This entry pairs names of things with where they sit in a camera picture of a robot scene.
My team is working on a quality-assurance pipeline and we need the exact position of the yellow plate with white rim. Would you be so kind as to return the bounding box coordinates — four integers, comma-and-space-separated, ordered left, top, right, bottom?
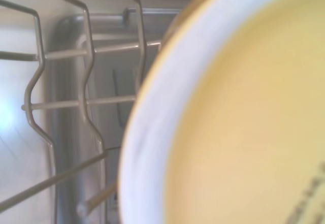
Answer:
117, 0, 325, 224

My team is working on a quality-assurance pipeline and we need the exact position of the grey wire dishwasher rack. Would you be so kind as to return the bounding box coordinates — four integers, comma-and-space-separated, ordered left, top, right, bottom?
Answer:
0, 0, 204, 217

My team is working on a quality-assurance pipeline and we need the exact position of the grey wire dish rack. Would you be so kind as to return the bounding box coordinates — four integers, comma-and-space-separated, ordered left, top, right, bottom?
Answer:
0, 0, 196, 224

